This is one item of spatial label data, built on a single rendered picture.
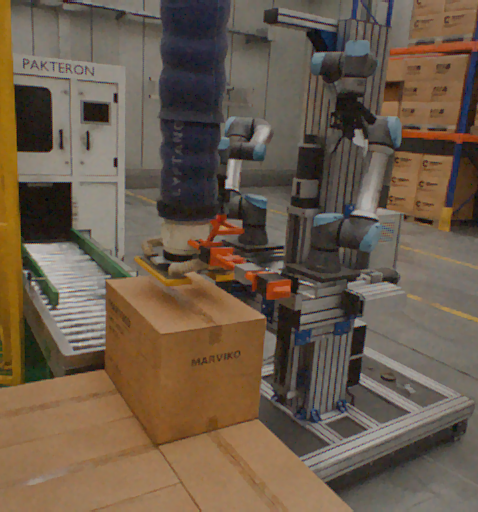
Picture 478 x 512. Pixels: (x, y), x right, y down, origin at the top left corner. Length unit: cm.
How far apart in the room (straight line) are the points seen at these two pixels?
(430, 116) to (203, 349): 852
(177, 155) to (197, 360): 70
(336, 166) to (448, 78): 760
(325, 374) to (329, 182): 94
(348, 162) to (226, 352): 104
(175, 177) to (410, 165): 855
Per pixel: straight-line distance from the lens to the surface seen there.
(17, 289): 303
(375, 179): 214
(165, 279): 181
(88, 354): 239
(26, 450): 193
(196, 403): 188
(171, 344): 173
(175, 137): 182
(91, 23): 1162
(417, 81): 1021
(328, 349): 261
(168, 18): 186
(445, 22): 1010
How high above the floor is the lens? 162
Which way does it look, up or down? 14 degrees down
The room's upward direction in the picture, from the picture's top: 4 degrees clockwise
